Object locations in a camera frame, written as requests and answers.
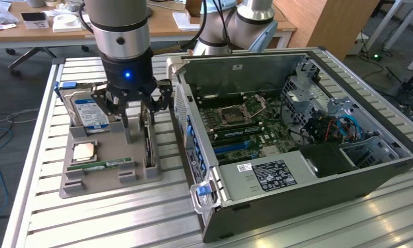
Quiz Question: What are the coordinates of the grey power supply unit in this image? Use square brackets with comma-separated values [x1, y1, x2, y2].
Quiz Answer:
[217, 150, 321, 203]

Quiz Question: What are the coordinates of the wooden desk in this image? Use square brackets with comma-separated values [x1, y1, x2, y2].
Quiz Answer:
[0, 0, 298, 50]

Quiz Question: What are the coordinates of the clear plastic bag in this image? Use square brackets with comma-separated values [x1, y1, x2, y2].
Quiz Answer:
[0, 1, 19, 25]

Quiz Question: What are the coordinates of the blue wire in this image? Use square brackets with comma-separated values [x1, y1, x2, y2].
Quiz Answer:
[335, 113, 363, 143]

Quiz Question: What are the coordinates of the grey parts rack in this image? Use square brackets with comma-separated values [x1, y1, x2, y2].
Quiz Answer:
[58, 102, 163, 199]

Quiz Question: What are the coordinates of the copper-topped CPU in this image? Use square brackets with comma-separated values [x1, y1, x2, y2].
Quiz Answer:
[70, 141, 97, 162]

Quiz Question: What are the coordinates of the open grey PC case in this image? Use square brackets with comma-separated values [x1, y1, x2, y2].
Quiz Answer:
[165, 47, 413, 243]

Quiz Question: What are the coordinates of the CPU socket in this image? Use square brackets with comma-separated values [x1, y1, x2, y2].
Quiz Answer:
[218, 104, 251, 124]

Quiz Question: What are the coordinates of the metal disk bay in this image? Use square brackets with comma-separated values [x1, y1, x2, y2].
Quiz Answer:
[338, 136, 399, 168]

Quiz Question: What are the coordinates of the white box with black top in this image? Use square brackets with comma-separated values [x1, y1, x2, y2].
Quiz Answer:
[19, 12, 50, 29]

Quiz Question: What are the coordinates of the brown cardboard box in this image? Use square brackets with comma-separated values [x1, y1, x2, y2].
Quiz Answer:
[185, 0, 203, 25]

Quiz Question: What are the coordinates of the black graphics card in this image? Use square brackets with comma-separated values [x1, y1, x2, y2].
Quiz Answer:
[138, 108, 158, 170]

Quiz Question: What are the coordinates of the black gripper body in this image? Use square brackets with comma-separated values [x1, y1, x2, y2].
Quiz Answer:
[98, 50, 158, 104]

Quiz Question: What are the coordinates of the wooden cabinet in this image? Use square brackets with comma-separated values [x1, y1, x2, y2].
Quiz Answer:
[273, 0, 381, 60]

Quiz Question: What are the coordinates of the blue case latch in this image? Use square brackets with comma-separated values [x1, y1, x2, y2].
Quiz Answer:
[194, 182, 211, 197]

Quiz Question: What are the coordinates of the hard disk in blue caddy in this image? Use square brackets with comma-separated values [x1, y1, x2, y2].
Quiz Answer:
[54, 81, 117, 135]

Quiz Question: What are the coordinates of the green motherboard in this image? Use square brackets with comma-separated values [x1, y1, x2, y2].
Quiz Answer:
[189, 85, 313, 166]

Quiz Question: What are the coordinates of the white desk frame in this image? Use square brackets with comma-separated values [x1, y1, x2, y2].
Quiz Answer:
[363, 0, 413, 70]

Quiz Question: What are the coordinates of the blue expansion slot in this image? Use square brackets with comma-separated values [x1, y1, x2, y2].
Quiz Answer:
[213, 141, 251, 156]

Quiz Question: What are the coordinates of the perforated metal drive cage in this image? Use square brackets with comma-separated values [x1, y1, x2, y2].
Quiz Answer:
[281, 74, 334, 130]

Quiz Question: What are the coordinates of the metal socket cover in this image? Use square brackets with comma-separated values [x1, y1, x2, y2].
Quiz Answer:
[239, 93, 266, 119]

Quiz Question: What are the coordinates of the silver chipset heatsink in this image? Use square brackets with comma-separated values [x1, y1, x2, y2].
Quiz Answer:
[259, 146, 282, 157]

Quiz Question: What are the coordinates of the white box with tape roll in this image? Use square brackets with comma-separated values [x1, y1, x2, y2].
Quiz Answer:
[51, 14, 83, 33]

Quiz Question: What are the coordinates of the white paper stack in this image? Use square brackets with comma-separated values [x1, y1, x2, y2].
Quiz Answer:
[171, 11, 202, 32]

